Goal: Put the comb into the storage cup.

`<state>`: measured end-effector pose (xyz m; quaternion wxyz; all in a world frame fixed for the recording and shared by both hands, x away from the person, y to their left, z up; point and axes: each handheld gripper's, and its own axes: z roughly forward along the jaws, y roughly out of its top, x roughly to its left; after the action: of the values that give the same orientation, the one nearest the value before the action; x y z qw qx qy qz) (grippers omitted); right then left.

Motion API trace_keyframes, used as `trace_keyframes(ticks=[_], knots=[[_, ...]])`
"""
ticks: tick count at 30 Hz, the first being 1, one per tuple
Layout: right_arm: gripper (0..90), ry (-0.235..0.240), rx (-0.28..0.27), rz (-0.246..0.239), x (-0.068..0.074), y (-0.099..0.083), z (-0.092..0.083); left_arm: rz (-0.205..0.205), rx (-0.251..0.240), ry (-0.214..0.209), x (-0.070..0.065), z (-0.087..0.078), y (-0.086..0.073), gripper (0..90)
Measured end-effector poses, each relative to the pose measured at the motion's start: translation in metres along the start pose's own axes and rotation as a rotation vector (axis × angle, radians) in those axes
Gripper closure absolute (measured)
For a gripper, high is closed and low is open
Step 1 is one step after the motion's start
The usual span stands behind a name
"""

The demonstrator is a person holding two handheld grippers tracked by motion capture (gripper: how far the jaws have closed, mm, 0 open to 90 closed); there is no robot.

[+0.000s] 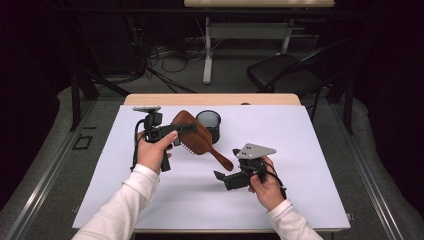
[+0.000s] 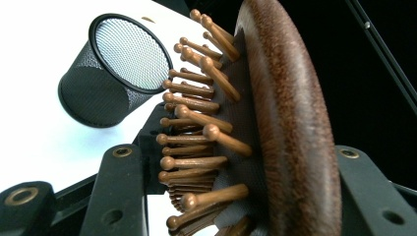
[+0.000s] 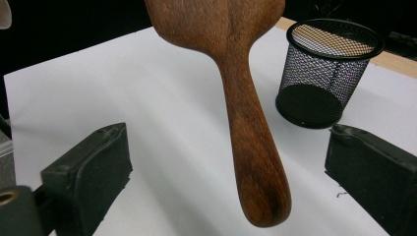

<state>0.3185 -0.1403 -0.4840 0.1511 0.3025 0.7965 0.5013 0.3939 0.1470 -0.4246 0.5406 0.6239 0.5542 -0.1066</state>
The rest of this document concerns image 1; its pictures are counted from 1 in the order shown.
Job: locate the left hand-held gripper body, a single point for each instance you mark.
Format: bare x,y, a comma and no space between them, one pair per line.
154,120

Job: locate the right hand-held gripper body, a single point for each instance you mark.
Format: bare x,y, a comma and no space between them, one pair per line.
255,151

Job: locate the brown wooden hairbrush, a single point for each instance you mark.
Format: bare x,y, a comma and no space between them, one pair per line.
196,141

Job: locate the black mesh cup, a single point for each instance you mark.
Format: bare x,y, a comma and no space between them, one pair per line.
213,121

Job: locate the person's left hand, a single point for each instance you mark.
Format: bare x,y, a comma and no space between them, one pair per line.
151,155

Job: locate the person's right hand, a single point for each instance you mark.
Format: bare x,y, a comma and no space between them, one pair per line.
266,191

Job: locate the light wooden table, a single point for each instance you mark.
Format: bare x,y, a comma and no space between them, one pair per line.
200,99

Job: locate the white table mat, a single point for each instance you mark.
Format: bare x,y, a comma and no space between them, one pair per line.
300,150

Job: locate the black metal stand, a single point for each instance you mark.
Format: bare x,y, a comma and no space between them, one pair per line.
76,100

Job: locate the black folding chair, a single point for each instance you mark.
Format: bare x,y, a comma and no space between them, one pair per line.
283,71

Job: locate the dark equipment box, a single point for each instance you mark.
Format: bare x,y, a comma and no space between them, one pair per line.
110,43

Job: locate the white-legged desk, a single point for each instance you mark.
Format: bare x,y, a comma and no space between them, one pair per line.
246,30

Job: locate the metal floor rail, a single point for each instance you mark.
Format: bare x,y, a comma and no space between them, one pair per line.
50,173
366,173

